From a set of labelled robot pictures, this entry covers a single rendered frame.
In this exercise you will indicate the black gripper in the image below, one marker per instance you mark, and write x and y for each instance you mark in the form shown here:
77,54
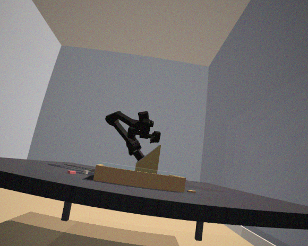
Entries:
144,133

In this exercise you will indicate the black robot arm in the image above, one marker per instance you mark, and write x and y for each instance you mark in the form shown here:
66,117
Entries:
143,122

